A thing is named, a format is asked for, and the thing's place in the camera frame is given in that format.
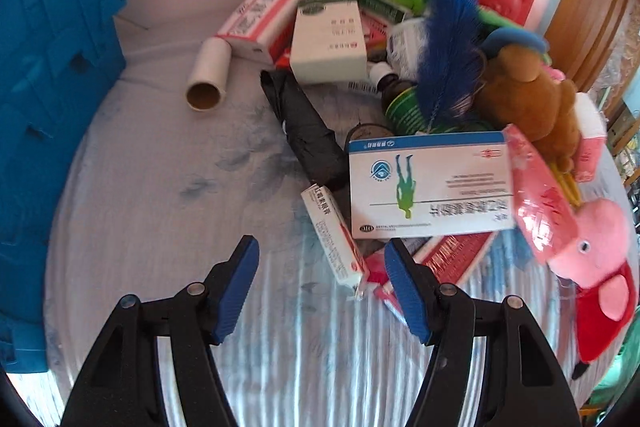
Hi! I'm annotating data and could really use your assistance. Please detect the flat red box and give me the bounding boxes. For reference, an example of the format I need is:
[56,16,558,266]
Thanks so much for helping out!
[410,229,498,285]

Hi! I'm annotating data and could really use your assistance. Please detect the brown bear plush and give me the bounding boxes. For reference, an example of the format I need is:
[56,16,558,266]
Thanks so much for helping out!
[472,27,583,172]

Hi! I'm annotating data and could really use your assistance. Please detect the white box with barcode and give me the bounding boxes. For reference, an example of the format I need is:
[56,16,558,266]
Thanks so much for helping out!
[345,77,383,95]

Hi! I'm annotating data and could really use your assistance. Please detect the black folded umbrella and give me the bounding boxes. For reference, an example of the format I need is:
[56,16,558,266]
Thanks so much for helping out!
[260,69,351,190]

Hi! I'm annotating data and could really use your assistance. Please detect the red plastic packet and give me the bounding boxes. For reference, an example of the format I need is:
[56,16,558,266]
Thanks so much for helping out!
[502,123,581,265]

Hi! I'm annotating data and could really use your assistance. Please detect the pink white medicine box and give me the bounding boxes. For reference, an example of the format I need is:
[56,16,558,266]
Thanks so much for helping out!
[216,0,310,65]

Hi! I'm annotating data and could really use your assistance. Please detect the wooden furniture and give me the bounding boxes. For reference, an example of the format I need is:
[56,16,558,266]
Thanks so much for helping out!
[545,0,636,92]

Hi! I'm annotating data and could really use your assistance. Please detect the small pink white box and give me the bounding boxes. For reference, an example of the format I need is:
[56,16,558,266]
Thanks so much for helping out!
[364,252,406,323]

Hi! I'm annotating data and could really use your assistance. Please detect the green round can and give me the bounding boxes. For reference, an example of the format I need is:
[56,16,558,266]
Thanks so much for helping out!
[385,87,496,135]

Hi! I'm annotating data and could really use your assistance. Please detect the yellow sticks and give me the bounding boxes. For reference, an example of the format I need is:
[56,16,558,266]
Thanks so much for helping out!
[552,162,583,208]

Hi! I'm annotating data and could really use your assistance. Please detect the white plastic bottle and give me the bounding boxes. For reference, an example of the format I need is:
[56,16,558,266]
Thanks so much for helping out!
[386,19,431,80]

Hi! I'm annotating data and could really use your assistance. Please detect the blue plastic crate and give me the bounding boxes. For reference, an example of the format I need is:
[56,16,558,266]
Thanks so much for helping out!
[0,0,133,375]

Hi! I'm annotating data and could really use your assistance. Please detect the white medicine box green label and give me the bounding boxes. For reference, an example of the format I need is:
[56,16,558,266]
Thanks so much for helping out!
[290,0,368,85]

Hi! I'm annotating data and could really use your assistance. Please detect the blue feather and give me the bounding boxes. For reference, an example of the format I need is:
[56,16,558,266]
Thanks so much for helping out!
[415,0,483,132]

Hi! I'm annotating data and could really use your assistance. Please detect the white cloth-covered desktop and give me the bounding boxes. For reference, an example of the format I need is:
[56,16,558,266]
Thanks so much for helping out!
[45,0,626,427]

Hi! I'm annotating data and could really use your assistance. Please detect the pink white carton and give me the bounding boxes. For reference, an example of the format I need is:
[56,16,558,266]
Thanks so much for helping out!
[570,92,608,182]

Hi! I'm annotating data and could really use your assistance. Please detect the white ointment box red stripe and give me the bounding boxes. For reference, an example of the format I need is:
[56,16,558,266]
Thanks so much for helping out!
[300,183,370,290]

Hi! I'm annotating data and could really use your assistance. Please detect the brown bottle white cap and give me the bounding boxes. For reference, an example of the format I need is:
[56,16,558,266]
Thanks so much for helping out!
[369,62,416,108]

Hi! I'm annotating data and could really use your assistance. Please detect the white blue medicine box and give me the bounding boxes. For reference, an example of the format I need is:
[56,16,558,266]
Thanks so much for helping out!
[347,131,516,240]

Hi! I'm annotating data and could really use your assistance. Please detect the pink pig plush red dress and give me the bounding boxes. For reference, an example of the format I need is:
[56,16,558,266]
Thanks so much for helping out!
[547,198,640,380]

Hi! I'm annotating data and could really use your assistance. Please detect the white paper roll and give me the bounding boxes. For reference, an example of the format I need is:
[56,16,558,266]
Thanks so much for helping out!
[186,36,233,112]

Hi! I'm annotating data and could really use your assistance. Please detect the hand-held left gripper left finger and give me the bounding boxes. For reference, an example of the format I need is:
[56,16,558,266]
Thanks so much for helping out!
[60,234,261,427]

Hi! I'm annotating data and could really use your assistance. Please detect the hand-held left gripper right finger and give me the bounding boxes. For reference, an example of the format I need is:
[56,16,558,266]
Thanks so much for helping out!
[384,238,583,427]

